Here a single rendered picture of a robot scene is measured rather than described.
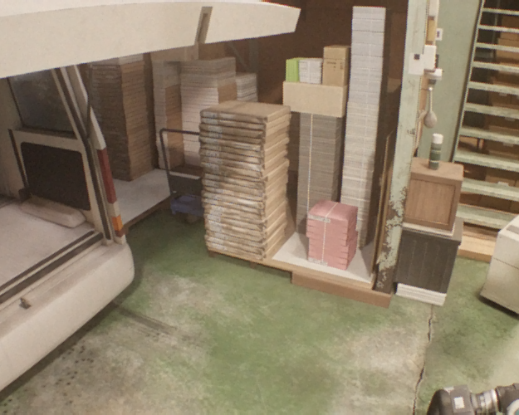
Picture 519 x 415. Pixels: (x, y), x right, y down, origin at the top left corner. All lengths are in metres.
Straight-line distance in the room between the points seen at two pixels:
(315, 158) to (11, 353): 2.26
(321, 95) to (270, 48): 4.33
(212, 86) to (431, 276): 2.81
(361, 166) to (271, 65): 4.48
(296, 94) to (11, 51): 2.56
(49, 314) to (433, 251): 2.17
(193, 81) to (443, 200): 2.90
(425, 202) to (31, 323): 2.19
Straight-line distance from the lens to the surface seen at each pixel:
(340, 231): 2.85
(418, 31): 2.37
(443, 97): 3.30
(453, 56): 3.27
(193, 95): 4.60
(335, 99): 2.96
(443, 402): 1.32
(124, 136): 4.38
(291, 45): 7.11
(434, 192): 2.63
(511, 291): 2.99
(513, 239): 2.85
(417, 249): 2.79
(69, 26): 0.69
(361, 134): 2.97
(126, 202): 4.06
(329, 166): 3.09
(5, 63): 0.64
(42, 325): 2.11
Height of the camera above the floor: 1.72
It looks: 25 degrees down
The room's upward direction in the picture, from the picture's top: straight up
